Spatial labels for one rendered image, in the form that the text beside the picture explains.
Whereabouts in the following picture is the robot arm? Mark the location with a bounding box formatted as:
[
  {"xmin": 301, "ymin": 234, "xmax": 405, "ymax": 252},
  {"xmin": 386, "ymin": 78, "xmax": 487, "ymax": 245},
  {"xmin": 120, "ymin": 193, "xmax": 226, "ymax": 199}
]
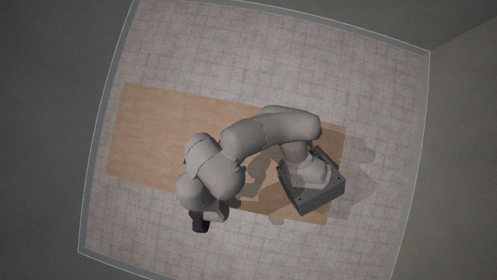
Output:
[{"xmin": 175, "ymin": 105, "xmax": 332, "ymax": 233}]

